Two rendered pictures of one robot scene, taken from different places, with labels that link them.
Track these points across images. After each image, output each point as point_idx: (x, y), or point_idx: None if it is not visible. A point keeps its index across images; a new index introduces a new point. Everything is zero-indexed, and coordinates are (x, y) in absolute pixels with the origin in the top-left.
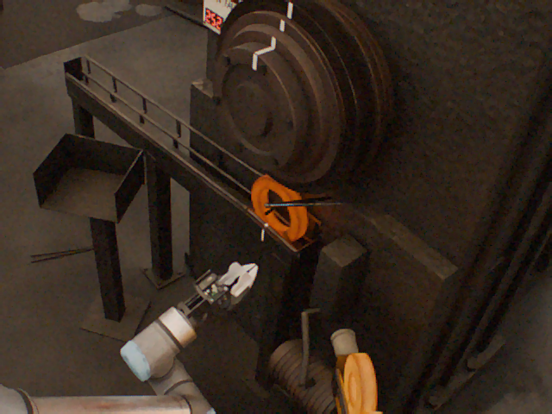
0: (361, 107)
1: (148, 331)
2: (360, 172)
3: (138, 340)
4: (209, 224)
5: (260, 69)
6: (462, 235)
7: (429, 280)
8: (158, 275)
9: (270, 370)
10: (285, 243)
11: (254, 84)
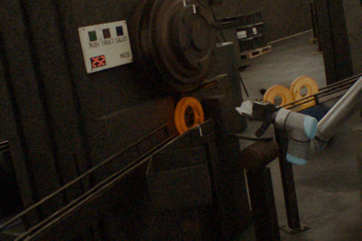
0: None
1: (296, 115)
2: None
3: (302, 116)
4: (146, 224)
5: (199, 8)
6: (215, 59)
7: (226, 81)
8: None
9: (262, 160)
10: (207, 121)
11: (194, 22)
